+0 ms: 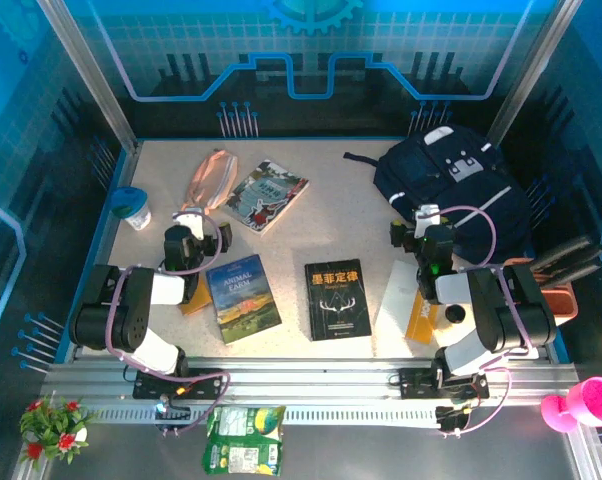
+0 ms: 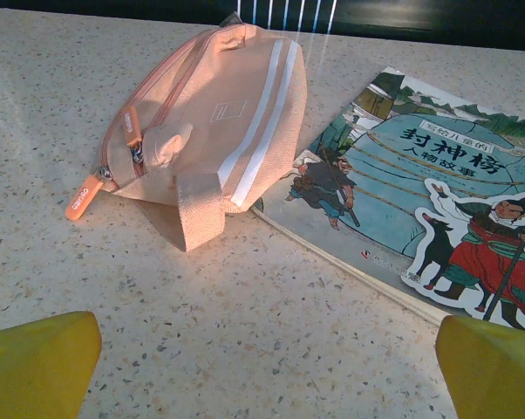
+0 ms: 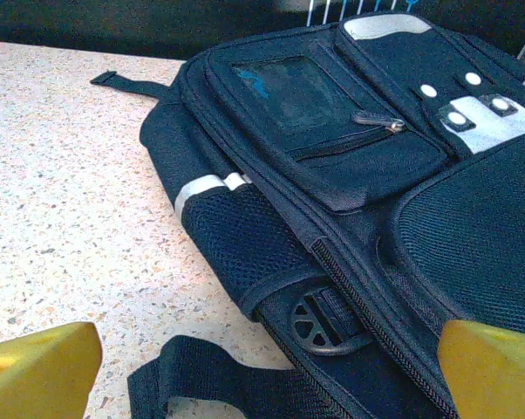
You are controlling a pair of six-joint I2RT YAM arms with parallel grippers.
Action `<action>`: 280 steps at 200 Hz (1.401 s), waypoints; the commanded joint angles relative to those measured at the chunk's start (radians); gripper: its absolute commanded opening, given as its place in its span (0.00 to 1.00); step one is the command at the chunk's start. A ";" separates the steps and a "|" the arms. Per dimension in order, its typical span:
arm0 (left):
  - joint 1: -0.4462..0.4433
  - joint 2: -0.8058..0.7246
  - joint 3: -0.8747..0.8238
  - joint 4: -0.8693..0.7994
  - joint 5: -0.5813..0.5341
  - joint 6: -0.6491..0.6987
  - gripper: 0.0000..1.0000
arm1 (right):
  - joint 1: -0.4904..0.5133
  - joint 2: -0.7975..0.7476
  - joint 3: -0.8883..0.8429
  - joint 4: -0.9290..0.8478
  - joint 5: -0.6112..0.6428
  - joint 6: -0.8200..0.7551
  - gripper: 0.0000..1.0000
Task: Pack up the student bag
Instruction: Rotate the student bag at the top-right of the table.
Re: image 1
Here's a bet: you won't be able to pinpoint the illustrated cover book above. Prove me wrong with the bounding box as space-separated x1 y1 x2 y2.
224 159 311 236

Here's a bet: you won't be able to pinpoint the pink pencil case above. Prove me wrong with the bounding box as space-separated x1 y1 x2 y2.
180 149 240 216

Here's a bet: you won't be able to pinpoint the white book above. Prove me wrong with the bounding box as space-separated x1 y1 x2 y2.
373 259 447 354

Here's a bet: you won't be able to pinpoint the navy blue backpack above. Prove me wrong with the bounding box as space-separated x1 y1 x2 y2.
343 124 532 264

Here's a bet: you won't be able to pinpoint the Animal Farm book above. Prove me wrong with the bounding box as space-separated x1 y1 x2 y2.
205 254 283 346

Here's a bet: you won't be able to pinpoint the orange booklet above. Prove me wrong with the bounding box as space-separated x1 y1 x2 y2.
404 294 440 346

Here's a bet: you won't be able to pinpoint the black book orange title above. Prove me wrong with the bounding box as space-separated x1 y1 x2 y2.
304 258 373 343

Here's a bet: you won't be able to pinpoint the green snack bag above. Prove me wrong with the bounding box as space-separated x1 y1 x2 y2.
203 405 287 477

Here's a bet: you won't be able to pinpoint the yellow wallet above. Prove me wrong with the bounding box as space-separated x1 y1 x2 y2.
179 274 213 316

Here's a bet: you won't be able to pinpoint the white cup blue lid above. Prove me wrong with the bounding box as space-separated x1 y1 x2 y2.
111 187 152 231

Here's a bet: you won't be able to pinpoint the black folder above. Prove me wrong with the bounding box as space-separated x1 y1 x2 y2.
530 234 595 271
538 252 602 292

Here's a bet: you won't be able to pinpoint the orange file rack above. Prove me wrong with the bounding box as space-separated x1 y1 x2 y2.
503 257 580 329

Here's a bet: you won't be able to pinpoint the artificial plant red flowers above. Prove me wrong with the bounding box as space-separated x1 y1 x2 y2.
19 397 100 471

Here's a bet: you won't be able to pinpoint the pink goblet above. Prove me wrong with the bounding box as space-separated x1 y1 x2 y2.
540 377 602 434

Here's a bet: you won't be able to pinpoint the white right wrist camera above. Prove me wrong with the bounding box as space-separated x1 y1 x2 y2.
413 203 441 239

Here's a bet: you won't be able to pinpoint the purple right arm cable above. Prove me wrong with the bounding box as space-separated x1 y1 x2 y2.
433 204 537 440

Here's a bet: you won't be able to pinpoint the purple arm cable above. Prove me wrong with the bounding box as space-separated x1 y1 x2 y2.
433 204 537 440
103 209 232 437

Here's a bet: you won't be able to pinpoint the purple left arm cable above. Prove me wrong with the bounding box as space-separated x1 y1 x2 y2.
103 209 232 437

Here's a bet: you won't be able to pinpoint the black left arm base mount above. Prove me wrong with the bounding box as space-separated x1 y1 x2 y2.
132 367 225 400

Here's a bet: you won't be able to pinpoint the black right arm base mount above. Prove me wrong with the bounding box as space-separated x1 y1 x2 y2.
398 367 490 401

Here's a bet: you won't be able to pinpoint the black cable connector block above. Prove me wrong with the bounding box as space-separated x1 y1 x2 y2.
154 398 192 436
434 404 475 439

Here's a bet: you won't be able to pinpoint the aluminium mounting rail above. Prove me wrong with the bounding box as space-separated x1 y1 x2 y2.
40 355 582 427

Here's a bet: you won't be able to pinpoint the aluminium frame post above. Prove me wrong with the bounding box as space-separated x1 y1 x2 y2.
34 0 141 155
484 0 582 147

